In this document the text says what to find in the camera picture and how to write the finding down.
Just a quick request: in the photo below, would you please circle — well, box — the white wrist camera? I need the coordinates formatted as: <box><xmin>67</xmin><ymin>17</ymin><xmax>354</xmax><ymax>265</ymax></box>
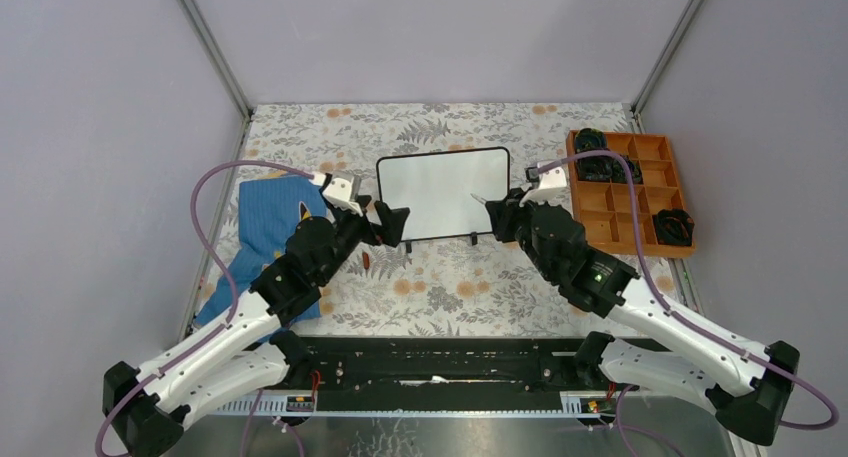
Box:
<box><xmin>519</xmin><ymin>166</ymin><xmax>568</xmax><ymax>206</ymax></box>
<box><xmin>309</xmin><ymin>172</ymin><xmax>364</xmax><ymax>217</ymax></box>

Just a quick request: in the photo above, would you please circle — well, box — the floral patterned table mat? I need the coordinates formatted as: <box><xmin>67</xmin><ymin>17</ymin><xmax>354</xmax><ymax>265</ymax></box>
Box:
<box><xmin>195</xmin><ymin>102</ymin><xmax>692</xmax><ymax>340</ymax></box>

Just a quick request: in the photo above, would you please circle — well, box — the black framed whiteboard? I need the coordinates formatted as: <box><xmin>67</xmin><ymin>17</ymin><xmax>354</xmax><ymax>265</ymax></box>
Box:
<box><xmin>376</xmin><ymin>146</ymin><xmax>511</xmax><ymax>254</ymax></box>

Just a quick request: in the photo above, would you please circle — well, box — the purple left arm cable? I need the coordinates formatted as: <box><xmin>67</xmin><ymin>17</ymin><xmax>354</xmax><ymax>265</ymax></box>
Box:
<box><xmin>94</xmin><ymin>160</ymin><xmax>317</xmax><ymax>457</ymax></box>

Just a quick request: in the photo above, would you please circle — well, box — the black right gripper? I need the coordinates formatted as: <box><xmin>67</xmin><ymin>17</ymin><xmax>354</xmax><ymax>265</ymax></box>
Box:
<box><xmin>484</xmin><ymin>186</ymin><xmax>557</xmax><ymax>282</ymax></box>

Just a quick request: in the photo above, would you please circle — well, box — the aluminium frame post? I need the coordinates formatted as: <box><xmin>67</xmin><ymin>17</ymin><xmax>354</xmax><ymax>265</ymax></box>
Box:
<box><xmin>176</xmin><ymin>0</ymin><xmax>252</xmax><ymax>120</ymax></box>
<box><xmin>630</xmin><ymin>0</ymin><xmax>707</xmax><ymax>116</ymax></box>

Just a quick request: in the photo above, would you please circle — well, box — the right aluminium frame post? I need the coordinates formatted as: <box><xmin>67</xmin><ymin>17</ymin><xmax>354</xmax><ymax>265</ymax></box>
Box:
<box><xmin>630</xmin><ymin>0</ymin><xmax>707</xmax><ymax>116</ymax></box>

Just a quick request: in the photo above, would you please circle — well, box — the dark coiled cable top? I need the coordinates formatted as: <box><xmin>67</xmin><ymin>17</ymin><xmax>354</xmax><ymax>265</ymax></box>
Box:
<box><xmin>573</xmin><ymin>127</ymin><xmax>610</xmax><ymax>154</ymax></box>

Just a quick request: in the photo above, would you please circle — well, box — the dark coiled cable middle left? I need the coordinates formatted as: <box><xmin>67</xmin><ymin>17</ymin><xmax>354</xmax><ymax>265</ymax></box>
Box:
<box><xmin>574</xmin><ymin>147</ymin><xmax>615</xmax><ymax>182</ymax></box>

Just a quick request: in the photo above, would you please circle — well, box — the orange compartment tray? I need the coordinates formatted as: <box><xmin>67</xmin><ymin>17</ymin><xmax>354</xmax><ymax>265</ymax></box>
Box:
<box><xmin>566</xmin><ymin>128</ymin><xmax>696</xmax><ymax>258</ymax></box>

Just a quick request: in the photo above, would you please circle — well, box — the dark coiled cable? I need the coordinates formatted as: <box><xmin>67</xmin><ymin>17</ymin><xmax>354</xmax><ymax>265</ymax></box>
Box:
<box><xmin>610</xmin><ymin>155</ymin><xmax>644</xmax><ymax>186</ymax></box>
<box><xmin>652</xmin><ymin>208</ymin><xmax>696</xmax><ymax>247</ymax></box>
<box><xmin>573</xmin><ymin>127</ymin><xmax>610</xmax><ymax>154</ymax></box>
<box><xmin>574</xmin><ymin>147</ymin><xmax>615</xmax><ymax>182</ymax></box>

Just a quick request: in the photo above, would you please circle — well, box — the dark coiled cable middle right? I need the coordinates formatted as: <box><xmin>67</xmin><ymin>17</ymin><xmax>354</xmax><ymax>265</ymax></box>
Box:
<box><xmin>610</xmin><ymin>155</ymin><xmax>644</xmax><ymax>186</ymax></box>

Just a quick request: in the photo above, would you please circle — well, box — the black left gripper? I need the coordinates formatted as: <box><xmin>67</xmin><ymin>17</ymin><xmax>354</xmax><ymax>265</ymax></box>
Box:
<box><xmin>316</xmin><ymin>196</ymin><xmax>409</xmax><ymax>285</ymax></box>

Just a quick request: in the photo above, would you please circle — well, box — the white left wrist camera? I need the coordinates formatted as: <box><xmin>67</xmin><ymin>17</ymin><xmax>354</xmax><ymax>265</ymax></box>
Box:
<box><xmin>309</xmin><ymin>172</ymin><xmax>364</xmax><ymax>217</ymax></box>

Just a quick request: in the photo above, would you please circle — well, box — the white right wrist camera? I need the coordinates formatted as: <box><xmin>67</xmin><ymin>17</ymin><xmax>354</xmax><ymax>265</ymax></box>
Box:
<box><xmin>519</xmin><ymin>166</ymin><xmax>568</xmax><ymax>206</ymax></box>

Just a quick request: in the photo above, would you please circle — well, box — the left aluminium frame post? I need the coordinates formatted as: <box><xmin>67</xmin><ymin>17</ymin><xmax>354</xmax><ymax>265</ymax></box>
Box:
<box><xmin>176</xmin><ymin>0</ymin><xmax>252</xmax><ymax>120</ymax></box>

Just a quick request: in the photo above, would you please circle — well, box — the blue cartoon cloth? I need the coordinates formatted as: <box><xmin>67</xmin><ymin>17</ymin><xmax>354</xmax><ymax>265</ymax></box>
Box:
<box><xmin>194</xmin><ymin>176</ymin><xmax>327</xmax><ymax>327</ymax></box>

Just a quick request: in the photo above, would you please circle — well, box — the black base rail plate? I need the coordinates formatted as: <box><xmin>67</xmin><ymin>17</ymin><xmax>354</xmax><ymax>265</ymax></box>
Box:
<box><xmin>270</xmin><ymin>337</ymin><xmax>619</xmax><ymax>413</ymax></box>

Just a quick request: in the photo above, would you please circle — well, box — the dark coiled cable lower right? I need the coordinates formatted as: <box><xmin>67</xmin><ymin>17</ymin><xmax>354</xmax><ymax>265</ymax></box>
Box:
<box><xmin>652</xmin><ymin>208</ymin><xmax>696</xmax><ymax>247</ymax></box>

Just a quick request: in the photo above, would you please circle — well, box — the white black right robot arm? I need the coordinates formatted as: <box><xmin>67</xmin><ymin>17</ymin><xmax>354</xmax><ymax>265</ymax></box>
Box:
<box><xmin>484</xmin><ymin>189</ymin><xmax>800</xmax><ymax>446</ymax></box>

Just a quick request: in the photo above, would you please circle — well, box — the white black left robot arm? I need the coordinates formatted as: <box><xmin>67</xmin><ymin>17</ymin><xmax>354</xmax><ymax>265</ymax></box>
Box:
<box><xmin>102</xmin><ymin>195</ymin><xmax>410</xmax><ymax>456</ymax></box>

